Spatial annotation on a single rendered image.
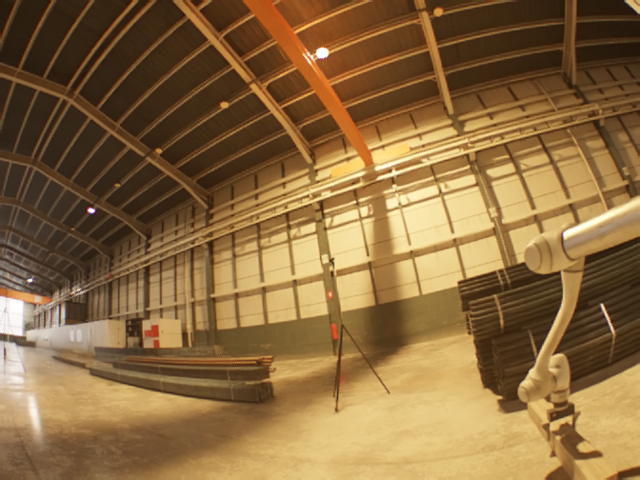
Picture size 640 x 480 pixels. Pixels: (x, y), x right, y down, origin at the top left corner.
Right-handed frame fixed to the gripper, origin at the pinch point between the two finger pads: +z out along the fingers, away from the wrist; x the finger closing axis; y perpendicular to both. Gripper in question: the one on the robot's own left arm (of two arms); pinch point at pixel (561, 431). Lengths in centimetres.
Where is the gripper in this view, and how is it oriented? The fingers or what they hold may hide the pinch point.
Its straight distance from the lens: 155.0
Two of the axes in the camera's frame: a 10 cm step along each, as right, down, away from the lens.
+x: 8.9, -2.6, -3.7
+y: -4.3, -2.4, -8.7
